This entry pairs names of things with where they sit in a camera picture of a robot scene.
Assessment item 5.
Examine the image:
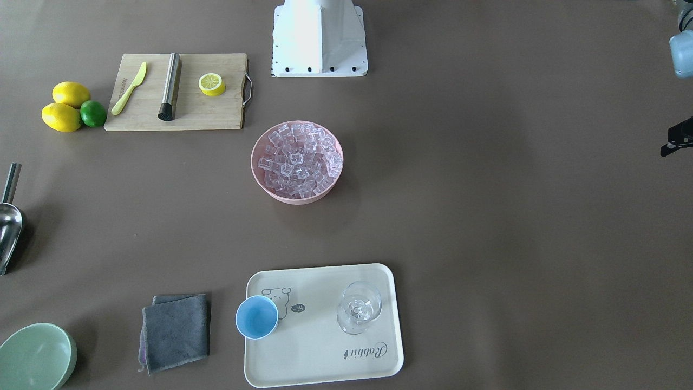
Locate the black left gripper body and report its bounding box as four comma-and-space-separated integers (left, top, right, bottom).
668, 116, 692, 149

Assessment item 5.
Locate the metal ice scoop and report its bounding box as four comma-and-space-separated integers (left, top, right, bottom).
1, 162, 24, 276

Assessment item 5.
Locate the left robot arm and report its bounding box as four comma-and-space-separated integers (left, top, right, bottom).
660, 1, 692, 157

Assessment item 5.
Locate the clear ice cubes pile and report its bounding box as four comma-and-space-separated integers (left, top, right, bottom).
258, 123, 343, 197

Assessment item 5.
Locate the blue cup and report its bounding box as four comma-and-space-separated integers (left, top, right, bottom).
235, 295, 279, 340

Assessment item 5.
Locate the clear wine glass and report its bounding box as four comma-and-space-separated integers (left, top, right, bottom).
337, 281, 383, 335

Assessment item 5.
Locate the pink bowl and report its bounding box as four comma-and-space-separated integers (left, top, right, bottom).
251, 120, 344, 205

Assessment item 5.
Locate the cream rabbit tray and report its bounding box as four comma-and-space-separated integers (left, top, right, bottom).
244, 263, 405, 388

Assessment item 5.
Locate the half lemon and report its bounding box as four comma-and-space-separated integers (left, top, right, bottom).
198, 73, 226, 96

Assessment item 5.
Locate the bamboo cutting board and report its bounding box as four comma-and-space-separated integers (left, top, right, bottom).
104, 53, 248, 132

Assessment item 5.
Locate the steel muddler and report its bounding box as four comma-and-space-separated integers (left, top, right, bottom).
158, 53, 181, 121

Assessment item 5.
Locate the grey folded cloth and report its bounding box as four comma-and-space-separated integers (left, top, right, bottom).
138, 294, 210, 375

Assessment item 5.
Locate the yellow plastic knife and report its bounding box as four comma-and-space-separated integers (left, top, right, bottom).
111, 62, 148, 115

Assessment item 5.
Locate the green lime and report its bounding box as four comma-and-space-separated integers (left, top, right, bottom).
79, 100, 107, 128

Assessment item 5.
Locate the yellow lemon upper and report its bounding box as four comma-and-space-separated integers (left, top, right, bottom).
51, 81, 91, 109

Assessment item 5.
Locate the yellow lemon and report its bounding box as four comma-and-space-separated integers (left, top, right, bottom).
41, 103, 82, 132
51, 81, 91, 109

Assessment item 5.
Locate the yellow lemon lower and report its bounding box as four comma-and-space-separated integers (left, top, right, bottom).
41, 103, 82, 132

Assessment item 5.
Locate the green bowl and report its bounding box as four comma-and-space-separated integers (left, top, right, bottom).
1, 323, 79, 389

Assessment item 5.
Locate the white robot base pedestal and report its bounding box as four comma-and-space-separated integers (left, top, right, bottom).
271, 1, 369, 77

